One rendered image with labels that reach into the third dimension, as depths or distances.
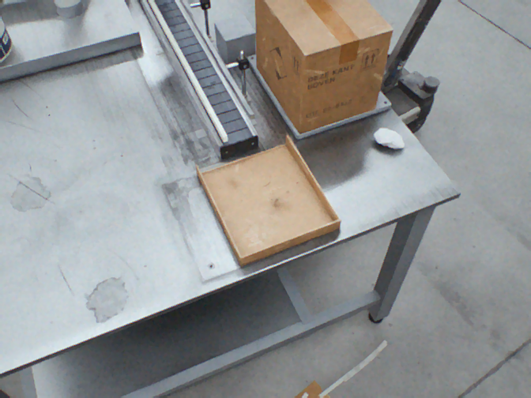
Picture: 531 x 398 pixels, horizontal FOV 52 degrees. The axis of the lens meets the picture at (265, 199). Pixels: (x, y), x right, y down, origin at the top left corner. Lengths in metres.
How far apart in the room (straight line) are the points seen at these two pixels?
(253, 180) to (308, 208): 0.17
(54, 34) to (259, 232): 0.95
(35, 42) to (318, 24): 0.90
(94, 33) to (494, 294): 1.74
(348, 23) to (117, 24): 0.78
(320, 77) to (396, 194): 0.35
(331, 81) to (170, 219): 0.53
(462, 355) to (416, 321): 0.20
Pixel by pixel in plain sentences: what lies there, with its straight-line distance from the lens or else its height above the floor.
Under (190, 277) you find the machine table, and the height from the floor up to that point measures 0.83.
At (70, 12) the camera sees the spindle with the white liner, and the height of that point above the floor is 0.90.
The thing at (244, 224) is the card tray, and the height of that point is 0.83.
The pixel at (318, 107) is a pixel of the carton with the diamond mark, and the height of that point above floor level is 0.93.
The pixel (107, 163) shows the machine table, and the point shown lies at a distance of 1.51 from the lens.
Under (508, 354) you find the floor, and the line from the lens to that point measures 2.26.
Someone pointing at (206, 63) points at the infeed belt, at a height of 0.88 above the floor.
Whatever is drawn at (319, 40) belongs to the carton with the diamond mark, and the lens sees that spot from 1.36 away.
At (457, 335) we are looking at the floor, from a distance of 2.22.
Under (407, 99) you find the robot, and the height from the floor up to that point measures 0.24.
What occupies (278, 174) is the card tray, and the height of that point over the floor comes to 0.83.
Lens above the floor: 1.95
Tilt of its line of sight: 54 degrees down
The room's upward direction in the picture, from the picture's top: straight up
